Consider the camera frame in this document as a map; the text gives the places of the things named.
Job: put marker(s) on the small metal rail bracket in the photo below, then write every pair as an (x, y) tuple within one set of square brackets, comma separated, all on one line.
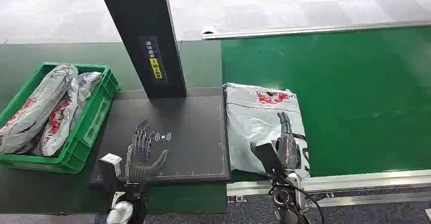
[(236, 199)]

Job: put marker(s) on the small crumpled grey parcel bag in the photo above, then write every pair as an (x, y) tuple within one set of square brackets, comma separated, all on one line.
[(88, 82)]

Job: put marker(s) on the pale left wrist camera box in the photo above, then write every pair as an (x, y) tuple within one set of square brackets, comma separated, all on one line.
[(110, 168)]

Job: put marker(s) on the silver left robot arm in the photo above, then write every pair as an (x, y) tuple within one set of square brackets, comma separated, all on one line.
[(129, 204)]

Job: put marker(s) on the green conveyor belt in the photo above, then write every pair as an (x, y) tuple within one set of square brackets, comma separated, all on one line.
[(353, 98)]

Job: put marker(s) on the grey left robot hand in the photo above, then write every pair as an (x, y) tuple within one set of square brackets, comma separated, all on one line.
[(143, 170)]

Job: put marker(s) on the black scanner post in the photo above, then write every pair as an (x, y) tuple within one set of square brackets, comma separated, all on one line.
[(144, 24)]

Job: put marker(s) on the green plastic crate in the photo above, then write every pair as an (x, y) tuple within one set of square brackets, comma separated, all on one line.
[(89, 128)]

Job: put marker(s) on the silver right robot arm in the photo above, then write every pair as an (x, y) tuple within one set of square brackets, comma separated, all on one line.
[(286, 199)]

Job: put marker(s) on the large grey parcel bag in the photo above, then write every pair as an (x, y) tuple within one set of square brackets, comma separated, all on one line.
[(33, 111)]

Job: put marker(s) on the grey parcel bag red print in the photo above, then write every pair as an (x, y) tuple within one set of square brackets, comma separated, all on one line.
[(59, 125)]

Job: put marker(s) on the flat grey parcel red logo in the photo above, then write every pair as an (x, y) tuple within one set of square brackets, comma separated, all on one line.
[(256, 128)]

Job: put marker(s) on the yellow black warning label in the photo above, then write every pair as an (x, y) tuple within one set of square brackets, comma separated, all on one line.
[(155, 68)]

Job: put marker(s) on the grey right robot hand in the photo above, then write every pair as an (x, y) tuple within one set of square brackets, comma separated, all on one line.
[(286, 148)]

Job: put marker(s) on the dark scanner platform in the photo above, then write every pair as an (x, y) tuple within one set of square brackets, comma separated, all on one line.
[(188, 155)]

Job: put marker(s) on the aluminium conveyor rail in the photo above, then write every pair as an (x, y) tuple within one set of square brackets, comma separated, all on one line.
[(363, 182), (303, 30)]

